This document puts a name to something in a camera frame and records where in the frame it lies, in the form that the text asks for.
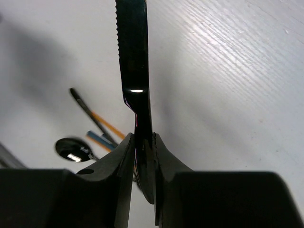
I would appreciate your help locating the orange chopstick lower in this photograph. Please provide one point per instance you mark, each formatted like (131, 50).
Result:
(105, 145)

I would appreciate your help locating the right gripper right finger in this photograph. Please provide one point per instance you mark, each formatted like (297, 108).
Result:
(219, 199)

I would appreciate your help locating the orange black chopstick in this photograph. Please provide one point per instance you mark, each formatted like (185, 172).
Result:
(108, 125)

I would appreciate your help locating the black spoon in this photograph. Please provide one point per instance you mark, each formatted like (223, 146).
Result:
(74, 149)
(88, 111)

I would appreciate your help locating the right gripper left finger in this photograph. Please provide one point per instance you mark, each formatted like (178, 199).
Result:
(98, 196)

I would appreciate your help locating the black knife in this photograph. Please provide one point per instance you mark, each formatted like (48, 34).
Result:
(132, 32)

